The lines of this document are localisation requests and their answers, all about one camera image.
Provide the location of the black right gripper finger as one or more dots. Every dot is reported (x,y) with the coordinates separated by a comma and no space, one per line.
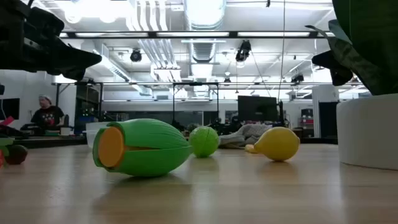
(341,78)
(331,60)

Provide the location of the black monitor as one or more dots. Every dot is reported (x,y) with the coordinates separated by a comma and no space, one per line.
(257,108)
(9,108)

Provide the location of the black cabinet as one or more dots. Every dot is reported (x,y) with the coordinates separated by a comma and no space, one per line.
(328,119)

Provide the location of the white plant pot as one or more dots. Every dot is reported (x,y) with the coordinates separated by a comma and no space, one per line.
(370,133)

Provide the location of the yellow-orange toy fruit slice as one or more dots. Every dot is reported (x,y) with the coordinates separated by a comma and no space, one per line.
(249,148)

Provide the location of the clear plastic tupperware container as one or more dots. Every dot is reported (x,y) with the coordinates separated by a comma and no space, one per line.
(91,130)

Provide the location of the black ceiling camera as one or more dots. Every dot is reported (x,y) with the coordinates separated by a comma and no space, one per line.
(243,51)
(298,78)
(136,55)

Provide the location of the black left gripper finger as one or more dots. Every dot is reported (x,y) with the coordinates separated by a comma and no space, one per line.
(74,60)
(76,75)

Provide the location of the red toy strawberry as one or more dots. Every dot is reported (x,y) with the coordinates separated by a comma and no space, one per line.
(6,146)

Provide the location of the yellow-green toy pear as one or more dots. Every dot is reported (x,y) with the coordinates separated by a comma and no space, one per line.
(276,143)

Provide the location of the grey crumpled cloth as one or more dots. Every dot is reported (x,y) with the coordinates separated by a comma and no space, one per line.
(242,135)

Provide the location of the person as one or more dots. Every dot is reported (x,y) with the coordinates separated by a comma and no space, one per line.
(46,116)

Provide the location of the green toy lime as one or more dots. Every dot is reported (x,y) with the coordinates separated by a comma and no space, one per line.
(203,141)

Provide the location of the brown round toy produce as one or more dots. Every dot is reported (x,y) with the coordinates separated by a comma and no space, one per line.
(16,154)

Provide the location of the dark storage rack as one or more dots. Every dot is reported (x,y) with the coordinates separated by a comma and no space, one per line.
(88,105)

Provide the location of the green ribbed toy vegetable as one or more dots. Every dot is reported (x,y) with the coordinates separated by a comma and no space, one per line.
(149,133)

